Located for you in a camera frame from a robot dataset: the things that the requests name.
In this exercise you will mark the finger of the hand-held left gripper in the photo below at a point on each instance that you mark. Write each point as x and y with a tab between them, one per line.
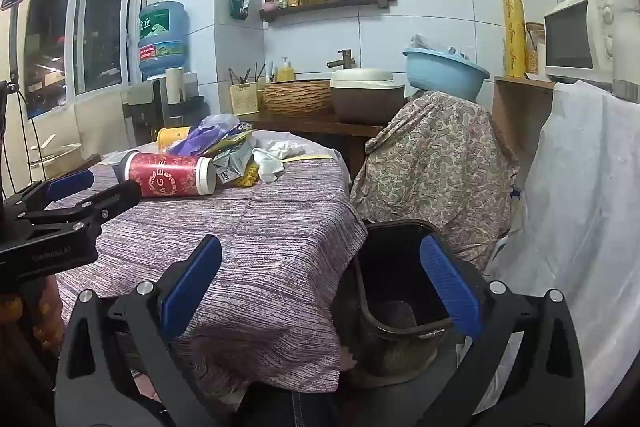
70	184
115	199

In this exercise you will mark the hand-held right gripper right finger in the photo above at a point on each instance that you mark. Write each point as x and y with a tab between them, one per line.
450	287

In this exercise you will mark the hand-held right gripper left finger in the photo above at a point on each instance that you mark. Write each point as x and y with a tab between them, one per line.
192	287

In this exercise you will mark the red canister with white lid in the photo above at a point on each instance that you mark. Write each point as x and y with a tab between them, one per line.
165	177

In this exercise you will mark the dark brown trash bin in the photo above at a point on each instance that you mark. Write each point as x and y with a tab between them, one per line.
390	267

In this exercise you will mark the yellow can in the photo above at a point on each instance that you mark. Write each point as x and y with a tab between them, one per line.
172	138

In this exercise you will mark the purple plastic bag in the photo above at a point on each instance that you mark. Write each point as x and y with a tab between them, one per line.
205	134

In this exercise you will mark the yellow foam net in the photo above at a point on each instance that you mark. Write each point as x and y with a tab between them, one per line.
247	177

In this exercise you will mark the silver green packet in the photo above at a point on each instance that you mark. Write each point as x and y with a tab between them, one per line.
232	159

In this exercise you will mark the white tissue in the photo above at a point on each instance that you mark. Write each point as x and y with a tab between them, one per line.
287	149
265	167

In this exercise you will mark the blue snack wrapper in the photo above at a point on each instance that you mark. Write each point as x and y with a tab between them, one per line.
245	127

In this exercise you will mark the person's left hand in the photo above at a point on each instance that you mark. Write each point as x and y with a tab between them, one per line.
35	317

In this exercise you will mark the purple striped tablecloth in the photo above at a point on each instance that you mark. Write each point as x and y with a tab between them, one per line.
250	247

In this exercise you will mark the water dispenser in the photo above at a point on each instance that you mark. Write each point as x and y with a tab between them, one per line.
145	102

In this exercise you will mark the floral cloth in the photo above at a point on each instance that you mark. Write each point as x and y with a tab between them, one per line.
435	157

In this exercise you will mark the white hanging cloth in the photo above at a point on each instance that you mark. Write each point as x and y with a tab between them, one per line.
580	207

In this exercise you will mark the sliding window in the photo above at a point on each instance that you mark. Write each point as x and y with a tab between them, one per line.
100	32

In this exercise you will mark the beige utensil holder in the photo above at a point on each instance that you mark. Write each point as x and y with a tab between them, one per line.
244	99

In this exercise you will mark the blue water jug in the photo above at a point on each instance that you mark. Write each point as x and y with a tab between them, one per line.
162	37

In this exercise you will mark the person's denim leg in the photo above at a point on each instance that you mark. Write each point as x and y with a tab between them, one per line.
320	412

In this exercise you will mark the wooden cabinet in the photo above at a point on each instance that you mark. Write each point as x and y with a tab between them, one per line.
520	117

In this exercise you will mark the pale cloth with yellow trim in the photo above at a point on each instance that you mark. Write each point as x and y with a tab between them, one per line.
315	146

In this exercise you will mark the brown basin with white rim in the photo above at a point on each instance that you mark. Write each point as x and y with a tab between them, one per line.
367	99

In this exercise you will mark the wicker basket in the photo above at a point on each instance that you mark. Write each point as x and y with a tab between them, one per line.
295	99

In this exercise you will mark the dark wooden counter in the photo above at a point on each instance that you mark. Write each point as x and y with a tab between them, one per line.
320	124

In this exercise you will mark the light blue plastic basin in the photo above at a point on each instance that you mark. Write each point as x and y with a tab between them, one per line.
440	74

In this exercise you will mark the yellow soap bottle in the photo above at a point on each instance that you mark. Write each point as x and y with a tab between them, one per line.
285	72

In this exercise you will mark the crumpled clear plastic bag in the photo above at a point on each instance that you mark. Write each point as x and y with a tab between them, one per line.
425	44

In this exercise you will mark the small pink ornament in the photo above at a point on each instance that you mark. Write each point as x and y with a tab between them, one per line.
270	6

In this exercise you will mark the jar with wooden lid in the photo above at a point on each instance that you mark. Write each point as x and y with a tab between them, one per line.
534	52

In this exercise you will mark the bronze faucet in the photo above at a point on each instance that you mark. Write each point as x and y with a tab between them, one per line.
346	59

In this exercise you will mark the yellow wrap roll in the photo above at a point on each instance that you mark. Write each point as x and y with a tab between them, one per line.
515	37

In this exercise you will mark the white microwave oven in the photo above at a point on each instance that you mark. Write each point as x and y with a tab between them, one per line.
570	37

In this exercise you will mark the green wall pouch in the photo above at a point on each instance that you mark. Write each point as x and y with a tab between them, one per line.
237	2

